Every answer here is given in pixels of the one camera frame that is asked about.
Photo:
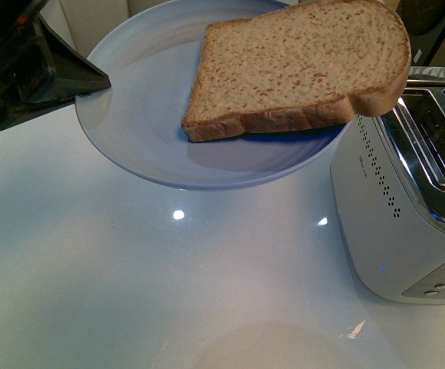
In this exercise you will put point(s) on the light blue round plate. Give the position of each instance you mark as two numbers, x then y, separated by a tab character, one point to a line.
151	60

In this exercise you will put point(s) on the beige chair on left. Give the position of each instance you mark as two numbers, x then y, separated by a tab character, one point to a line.
83	24

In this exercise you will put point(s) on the slice of bread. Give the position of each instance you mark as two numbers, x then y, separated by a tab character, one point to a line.
311	65

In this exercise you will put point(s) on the white chrome two-slot toaster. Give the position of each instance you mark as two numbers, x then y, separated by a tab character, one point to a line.
388	177

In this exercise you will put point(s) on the dark front-load washing machine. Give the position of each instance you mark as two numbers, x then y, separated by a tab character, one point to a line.
425	24

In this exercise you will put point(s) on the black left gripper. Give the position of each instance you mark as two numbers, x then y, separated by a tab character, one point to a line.
62	75

